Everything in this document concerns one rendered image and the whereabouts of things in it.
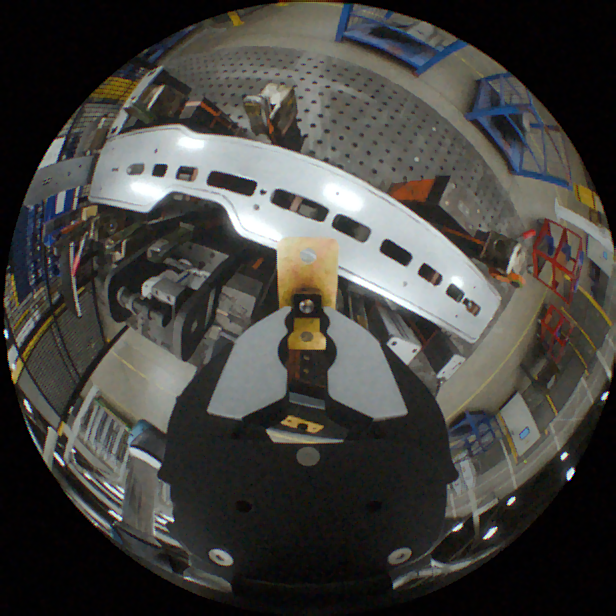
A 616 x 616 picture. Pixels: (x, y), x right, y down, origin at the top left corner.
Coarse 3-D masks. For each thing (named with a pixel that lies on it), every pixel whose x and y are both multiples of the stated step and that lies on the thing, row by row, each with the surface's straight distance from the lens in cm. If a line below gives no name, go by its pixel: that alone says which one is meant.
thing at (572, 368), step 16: (576, 352) 781; (544, 368) 762; (560, 368) 762; (576, 368) 771; (560, 384) 756; (576, 384) 766; (528, 400) 754; (544, 400) 750; (560, 400) 754; (544, 416) 749
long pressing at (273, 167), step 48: (144, 144) 58; (192, 144) 46; (240, 144) 41; (96, 192) 77; (144, 192) 53; (192, 192) 43; (384, 192) 40; (432, 240) 45; (384, 288) 43; (432, 288) 48; (480, 288) 60
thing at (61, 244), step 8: (80, 224) 64; (88, 224) 62; (56, 232) 60; (72, 232) 63; (80, 232) 61; (56, 240) 59; (64, 240) 59; (72, 240) 60; (56, 248) 58; (64, 248) 59
